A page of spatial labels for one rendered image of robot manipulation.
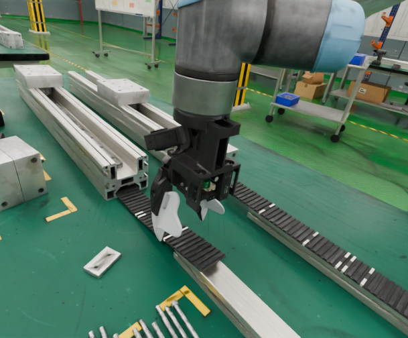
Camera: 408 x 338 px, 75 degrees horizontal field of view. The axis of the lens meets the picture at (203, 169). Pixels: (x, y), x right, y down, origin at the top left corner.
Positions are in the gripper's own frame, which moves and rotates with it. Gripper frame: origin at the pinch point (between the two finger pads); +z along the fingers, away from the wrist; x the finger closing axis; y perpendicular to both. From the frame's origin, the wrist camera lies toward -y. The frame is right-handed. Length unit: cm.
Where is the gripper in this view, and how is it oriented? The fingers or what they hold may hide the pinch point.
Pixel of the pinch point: (179, 222)
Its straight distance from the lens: 45.5
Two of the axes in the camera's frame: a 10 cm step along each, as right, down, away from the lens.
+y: 6.5, 4.5, -6.1
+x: 7.5, -2.5, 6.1
